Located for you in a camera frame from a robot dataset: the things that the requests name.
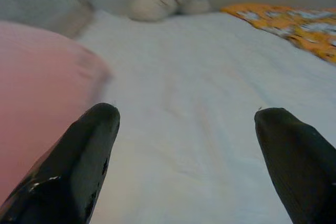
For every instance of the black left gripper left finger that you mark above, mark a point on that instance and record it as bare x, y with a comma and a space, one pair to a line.
71, 171

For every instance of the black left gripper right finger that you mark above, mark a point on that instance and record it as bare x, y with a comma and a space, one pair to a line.
302, 171

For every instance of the pink pillow with sheep print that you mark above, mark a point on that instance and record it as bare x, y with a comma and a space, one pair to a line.
39, 77

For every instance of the yellow cartoon print blanket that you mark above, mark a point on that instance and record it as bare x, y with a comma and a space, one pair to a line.
302, 30

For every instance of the white quilted mattress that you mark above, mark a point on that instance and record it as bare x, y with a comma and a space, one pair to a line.
183, 90

